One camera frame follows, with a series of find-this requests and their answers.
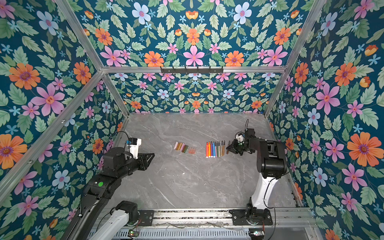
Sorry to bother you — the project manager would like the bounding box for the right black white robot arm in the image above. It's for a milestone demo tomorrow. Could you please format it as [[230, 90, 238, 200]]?
[[227, 128, 288, 225]]

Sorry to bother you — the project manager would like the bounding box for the blue highlighter pen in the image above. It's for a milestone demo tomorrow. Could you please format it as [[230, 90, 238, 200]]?
[[212, 142, 216, 158]]

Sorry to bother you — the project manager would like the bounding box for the tan brown pen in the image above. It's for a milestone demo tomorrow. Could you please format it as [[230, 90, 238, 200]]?
[[222, 141, 226, 156]]

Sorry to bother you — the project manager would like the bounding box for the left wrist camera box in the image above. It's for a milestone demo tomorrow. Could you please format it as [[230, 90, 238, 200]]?
[[127, 138, 142, 160]]

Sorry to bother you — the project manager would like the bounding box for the orange highlighter pen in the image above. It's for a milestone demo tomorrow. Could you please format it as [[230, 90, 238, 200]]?
[[208, 142, 212, 158]]

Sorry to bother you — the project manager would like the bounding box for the black hook rack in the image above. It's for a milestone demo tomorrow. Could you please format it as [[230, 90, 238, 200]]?
[[160, 67, 224, 75]]

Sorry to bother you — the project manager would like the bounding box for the white slotted cable duct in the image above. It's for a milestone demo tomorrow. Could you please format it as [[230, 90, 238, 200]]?
[[113, 228, 251, 240]]

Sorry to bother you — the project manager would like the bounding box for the aluminium front rail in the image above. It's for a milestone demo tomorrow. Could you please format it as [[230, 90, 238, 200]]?
[[140, 207, 318, 229]]

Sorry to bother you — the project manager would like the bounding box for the small circuit board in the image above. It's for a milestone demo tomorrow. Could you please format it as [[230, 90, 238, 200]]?
[[249, 229, 265, 240], [128, 230, 139, 238]]

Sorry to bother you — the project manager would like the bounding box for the right small circuit board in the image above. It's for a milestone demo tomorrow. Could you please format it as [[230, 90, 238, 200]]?
[[249, 229, 265, 240]]

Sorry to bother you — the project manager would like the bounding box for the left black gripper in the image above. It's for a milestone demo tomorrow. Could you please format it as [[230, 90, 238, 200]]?
[[116, 151, 157, 180]]

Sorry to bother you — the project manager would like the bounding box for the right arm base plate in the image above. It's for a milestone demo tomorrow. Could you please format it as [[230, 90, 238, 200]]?
[[229, 209, 273, 226]]

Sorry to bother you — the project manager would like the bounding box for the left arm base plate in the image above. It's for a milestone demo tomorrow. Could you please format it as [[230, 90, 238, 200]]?
[[134, 210, 155, 227]]

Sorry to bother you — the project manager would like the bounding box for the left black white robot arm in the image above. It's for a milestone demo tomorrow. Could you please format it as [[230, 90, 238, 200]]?
[[62, 147, 155, 240]]

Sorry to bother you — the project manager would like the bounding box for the left small circuit board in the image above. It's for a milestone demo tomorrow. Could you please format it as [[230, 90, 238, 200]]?
[[128, 230, 139, 238]]

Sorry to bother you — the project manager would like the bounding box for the red highlighter pen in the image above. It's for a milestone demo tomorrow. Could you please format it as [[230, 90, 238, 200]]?
[[206, 142, 210, 158]]

